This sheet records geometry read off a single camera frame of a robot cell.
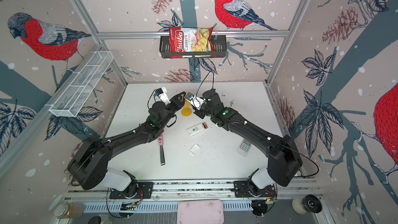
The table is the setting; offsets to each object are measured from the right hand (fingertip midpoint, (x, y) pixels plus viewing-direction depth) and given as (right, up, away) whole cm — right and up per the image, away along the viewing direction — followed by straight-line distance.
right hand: (192, 104), depth 80 cm
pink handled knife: (-19, -23, +7) cm, 31 cm away
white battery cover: (+1, -26, +8) cm, 28 cm away
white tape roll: (+49, -39, -19) cm, 65 cm away
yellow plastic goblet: (-5, -6, +21) cm, 22 cm away
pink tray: (+5, -46, -14) cm, 49 cm away
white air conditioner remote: (+1, -16, +13) cm, 21 cm away
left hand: (-4, +6, -2) cm, 7 cm away
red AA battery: (+8, -14, +16) cm, 23 cm away
